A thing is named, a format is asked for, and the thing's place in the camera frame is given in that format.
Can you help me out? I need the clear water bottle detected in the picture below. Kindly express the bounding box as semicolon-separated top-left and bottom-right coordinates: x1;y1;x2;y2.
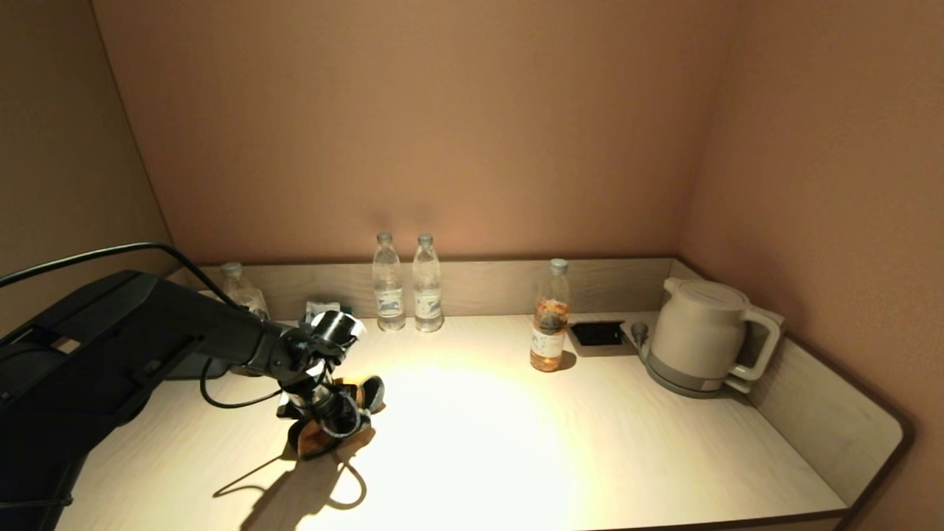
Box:
372;232;406;332
413;234;445;333

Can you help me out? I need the plastic bottle with dark drink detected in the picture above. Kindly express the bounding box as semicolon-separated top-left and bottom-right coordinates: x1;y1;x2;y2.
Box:
220;262;271;322

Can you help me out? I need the grey-blue tissue box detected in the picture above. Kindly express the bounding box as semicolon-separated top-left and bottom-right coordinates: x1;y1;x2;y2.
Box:
164;358;231;381

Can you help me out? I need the black recessed power socket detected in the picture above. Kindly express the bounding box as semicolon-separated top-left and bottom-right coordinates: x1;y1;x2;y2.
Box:
569;321;626;348

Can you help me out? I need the cream electric kettle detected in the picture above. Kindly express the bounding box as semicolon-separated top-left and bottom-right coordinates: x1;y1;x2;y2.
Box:
648;277;784;393

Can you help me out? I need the yellow cloth with dark backing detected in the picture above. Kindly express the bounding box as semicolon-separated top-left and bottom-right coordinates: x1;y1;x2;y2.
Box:
288;376;384;462

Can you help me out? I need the small blue-grey tray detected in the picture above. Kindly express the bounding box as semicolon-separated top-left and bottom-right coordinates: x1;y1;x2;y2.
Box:
299;302;355;329

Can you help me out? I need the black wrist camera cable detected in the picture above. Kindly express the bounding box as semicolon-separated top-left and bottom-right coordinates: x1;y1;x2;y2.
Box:
332;398;371;442

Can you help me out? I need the plastic bottle with orange tea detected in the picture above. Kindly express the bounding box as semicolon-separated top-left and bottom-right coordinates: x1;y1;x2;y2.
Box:
530;258;572;372

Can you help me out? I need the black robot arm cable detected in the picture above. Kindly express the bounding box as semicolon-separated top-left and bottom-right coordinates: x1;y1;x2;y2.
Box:
0;242;287;411

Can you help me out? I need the grey kettle base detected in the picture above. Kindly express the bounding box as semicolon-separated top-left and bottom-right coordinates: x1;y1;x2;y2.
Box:
640;347;753;400

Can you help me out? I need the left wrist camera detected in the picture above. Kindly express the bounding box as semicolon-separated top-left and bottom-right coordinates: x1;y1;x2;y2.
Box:
310;310;367;347

